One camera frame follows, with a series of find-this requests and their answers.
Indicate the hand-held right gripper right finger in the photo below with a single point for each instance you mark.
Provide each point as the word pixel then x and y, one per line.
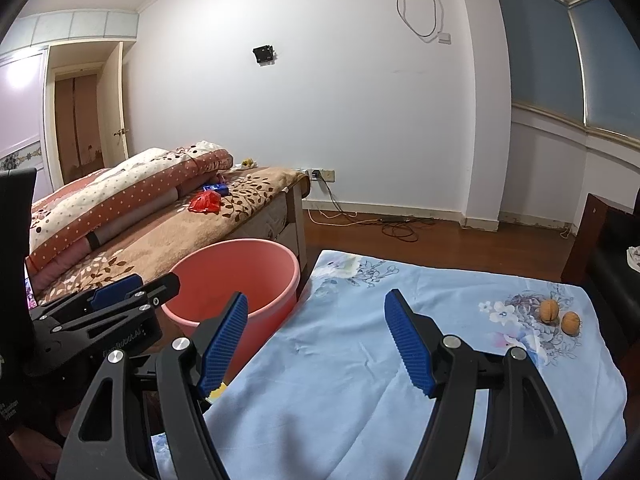
pixel 407 340

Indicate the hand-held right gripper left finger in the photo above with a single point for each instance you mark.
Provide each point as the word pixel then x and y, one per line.
pixel 225 345

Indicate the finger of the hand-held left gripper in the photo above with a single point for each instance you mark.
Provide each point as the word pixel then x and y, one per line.
pixel 160 292
pixel 112 290

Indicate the pink plastic bucket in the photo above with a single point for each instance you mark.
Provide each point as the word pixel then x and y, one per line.
pixel 235 270

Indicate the person's left hand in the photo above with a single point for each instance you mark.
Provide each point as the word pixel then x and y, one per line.
pixel 40 440

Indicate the brown patterned sofa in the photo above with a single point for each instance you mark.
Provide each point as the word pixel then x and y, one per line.
pixel 150 245

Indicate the light blue floral tablecloth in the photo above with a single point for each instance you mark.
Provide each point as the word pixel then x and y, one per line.
pixel 340 350

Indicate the red plastic bag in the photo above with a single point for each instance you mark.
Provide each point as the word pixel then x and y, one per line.
pixel 204 202

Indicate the red dotted folded quilt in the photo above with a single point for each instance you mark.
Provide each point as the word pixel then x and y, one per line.
pixel 100 190

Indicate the blue packet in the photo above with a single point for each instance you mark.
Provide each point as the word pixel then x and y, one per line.
pixel 216 189

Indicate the wooden bed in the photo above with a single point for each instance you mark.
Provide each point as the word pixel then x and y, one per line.
pixel 295 220

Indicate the walnut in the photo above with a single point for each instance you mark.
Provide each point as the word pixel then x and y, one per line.
pixel 548 311
pixel 570 322

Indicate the brown door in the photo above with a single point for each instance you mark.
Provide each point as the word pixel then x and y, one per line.
pixel 77 125

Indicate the white door leaf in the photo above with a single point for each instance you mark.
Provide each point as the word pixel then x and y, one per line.
pixel 115 100

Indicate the pale purple wardrobe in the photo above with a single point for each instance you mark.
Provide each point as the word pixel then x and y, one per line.
pixel 20 110

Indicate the black leather armchair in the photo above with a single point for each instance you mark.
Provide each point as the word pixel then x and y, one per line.
pixel 612 260

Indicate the white crumpled cloth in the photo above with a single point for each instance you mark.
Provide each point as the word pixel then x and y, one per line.
pixel 635 259

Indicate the overhead cabinets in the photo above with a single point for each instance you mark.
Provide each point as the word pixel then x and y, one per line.
pixel 75 25

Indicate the window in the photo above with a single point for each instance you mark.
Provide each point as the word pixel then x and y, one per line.
pixel 540 45

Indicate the wall power socket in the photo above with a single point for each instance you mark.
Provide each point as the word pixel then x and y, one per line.
pixel 325 175

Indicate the black wall bracket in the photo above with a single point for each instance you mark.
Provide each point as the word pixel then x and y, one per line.
pixel 263 55

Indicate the white wall switch box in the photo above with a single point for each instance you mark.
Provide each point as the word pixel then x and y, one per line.
pixel 444 37

